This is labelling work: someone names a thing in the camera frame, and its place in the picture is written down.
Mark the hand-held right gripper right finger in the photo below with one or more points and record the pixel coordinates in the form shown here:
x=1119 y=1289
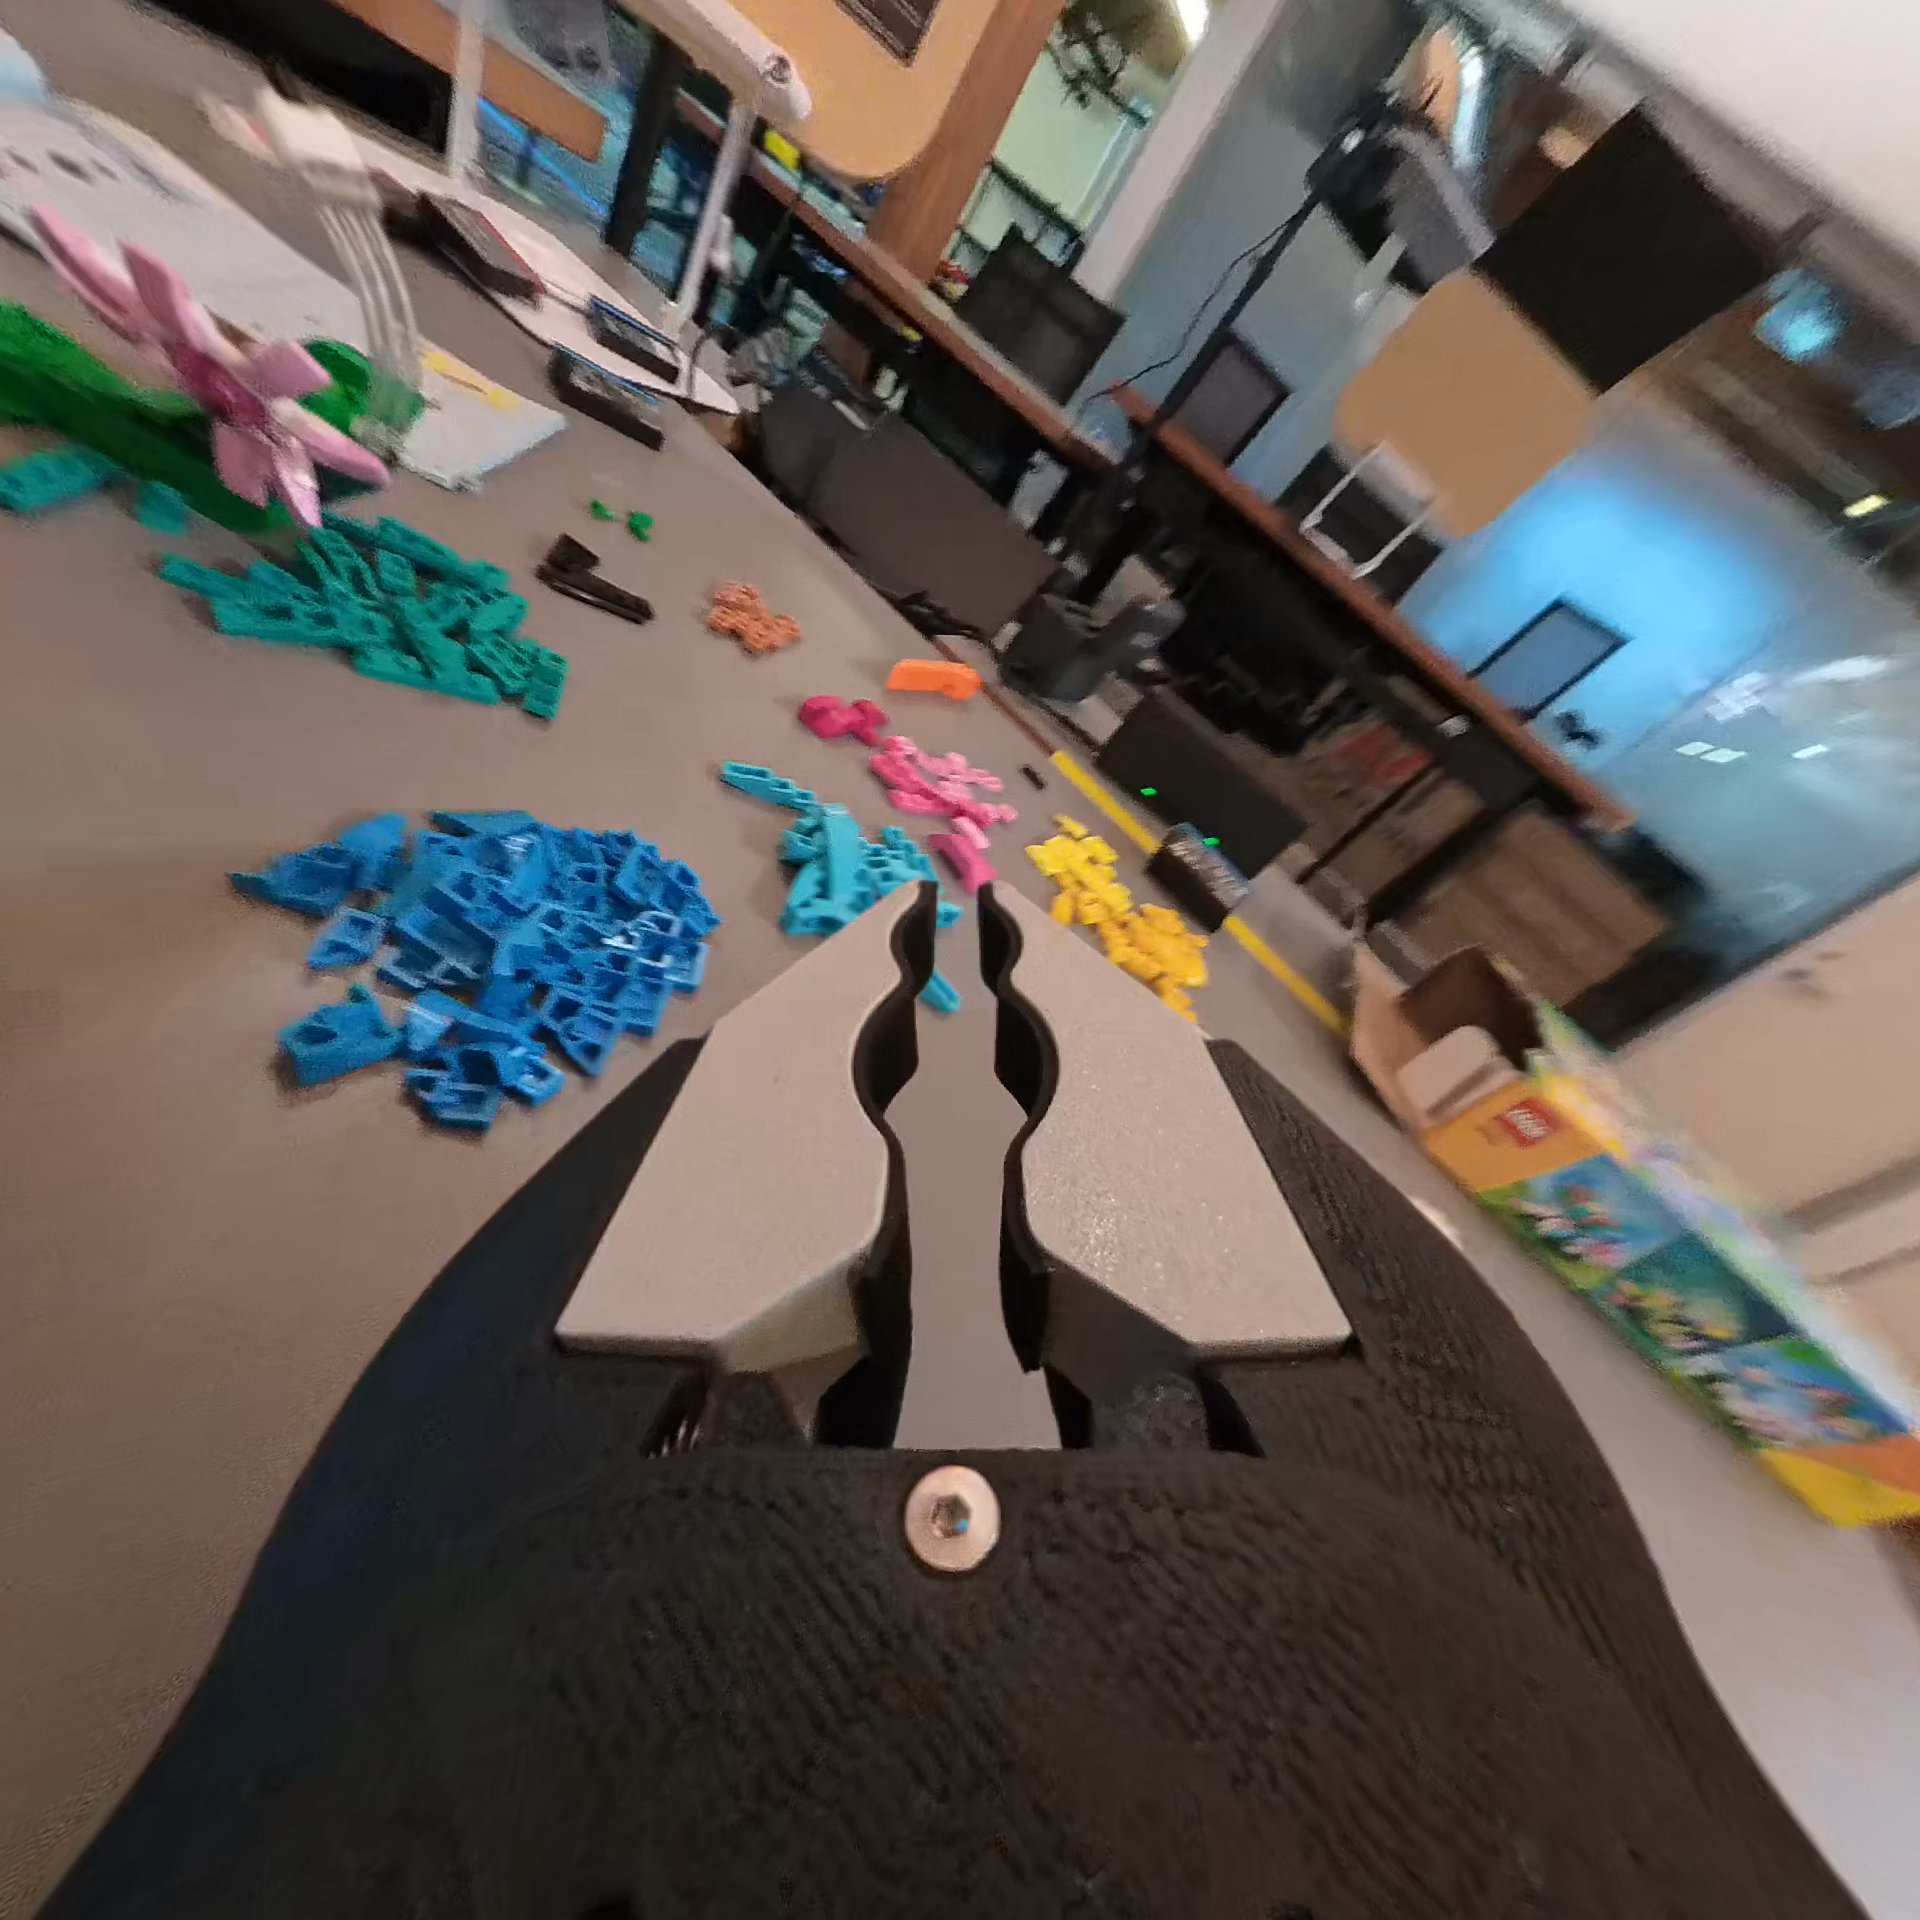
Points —
x=1168 y=1215

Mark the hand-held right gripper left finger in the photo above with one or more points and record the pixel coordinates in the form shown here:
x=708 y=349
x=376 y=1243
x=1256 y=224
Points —
x=749 y=1200

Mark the pile of yellow lego pieces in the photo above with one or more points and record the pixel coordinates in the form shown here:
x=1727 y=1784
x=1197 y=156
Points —
x=1123 y=922

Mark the pile of light blue lego pieces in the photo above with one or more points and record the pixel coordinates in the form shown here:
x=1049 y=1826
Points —
x=839 y=872

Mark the pile of pink lego pieces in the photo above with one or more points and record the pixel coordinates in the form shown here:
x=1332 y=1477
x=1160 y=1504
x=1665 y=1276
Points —
x=944 y=795

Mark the magenta lego piece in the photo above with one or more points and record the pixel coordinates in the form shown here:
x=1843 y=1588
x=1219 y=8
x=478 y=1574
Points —
x=839 y=720

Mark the colourful lego set box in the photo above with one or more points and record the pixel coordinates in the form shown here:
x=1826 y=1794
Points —
x=1665 y=1260

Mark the orange lego piece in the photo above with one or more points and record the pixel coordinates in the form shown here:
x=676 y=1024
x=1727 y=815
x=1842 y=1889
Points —
x=930 y=678

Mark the pile of salmon lego pieces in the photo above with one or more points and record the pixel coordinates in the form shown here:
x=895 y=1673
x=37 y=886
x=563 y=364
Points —
x=749 y=618

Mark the black lego piece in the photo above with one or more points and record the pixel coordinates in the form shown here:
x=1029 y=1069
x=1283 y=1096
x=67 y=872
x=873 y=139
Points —
x=588 y=581

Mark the pile of teal lego pieces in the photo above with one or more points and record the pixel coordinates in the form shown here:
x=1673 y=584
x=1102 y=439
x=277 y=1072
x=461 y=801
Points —
x=390 y=615

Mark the small green lego pieces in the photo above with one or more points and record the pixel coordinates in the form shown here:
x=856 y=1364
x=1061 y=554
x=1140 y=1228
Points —
x=623 y=520

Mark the pink and green lego flower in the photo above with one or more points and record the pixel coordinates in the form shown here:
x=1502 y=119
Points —
x=240 y=407

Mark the lego instruction booklet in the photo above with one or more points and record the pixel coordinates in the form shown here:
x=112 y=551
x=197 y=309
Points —
x=255 y=269

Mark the yellow tape strip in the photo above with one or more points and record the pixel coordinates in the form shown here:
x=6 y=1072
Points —
x=1275 y=958

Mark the black computer tower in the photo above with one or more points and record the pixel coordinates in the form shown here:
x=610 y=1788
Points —
x=1200 y=781

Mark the long brown wooden desk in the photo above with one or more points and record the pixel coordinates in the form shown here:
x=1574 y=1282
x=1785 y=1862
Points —
x=1350 y=598

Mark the small black framed screen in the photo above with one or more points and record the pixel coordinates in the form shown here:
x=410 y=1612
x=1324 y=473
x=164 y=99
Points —
x=1546 y=658

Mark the flat black box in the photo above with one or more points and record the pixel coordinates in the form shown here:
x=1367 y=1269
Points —
x=607 y=398

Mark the beige rounded board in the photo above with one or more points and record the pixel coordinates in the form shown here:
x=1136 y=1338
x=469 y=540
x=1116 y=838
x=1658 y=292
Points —
x=1462 y=398

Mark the blue and black box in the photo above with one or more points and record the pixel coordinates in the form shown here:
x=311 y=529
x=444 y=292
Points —
x=632 y=339

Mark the black square board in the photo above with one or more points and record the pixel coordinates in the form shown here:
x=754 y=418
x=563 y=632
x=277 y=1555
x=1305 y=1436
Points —
x=1634 y=238

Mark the white pronged object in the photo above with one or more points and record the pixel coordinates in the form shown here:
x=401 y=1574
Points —
x=339 y=166

